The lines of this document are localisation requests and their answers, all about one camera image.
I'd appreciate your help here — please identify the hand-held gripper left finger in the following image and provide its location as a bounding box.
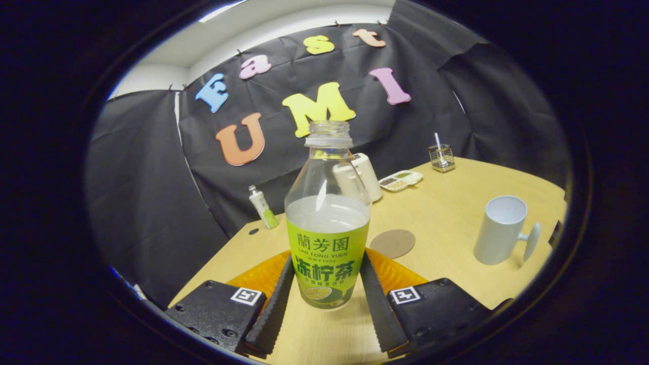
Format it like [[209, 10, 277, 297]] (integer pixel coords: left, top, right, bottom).
[[165, 251, 296, 355]]

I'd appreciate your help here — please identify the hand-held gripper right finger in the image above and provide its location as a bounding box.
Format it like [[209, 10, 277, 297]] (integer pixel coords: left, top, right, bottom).
[[359, 247, 492, 358]]

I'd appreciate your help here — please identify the brown round coaster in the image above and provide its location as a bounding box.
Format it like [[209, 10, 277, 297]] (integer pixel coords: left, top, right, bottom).
[[370, 229, 416, 260]]

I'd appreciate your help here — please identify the green label juice bottle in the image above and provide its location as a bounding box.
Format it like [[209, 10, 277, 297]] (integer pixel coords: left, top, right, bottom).
[[284, 121, 372, 310]]

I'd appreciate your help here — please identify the white cup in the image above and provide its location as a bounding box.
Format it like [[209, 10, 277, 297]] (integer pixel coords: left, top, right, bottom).
[[474, 195, 542, 266]]

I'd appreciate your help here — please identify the small white green bottle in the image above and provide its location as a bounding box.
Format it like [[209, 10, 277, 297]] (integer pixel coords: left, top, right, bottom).
[[248, 185, 280, 230]]

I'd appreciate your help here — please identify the wooden table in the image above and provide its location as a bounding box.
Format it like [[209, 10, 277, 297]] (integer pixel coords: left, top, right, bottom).
[[168, 157, 567, 365]]

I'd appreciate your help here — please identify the white divided tray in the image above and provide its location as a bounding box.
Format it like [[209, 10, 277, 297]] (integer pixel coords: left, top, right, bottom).
[[378, 170, 424, 193]]

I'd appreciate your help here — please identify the cream toaster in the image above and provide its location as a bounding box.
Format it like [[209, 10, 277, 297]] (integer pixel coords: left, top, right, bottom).
[[332, 152, 383, 203]]

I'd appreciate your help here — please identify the black backdrop cloth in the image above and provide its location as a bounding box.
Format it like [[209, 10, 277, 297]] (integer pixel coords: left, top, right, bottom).
[[85, 0, 571, 310]]

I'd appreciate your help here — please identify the ceiling light panel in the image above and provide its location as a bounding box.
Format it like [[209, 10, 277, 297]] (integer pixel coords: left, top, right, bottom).
[[199, 0, 249, 23]]

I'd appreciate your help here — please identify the wire mesh holder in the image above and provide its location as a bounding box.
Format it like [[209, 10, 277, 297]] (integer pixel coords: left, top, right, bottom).
[[428, 144, 456, 173]]

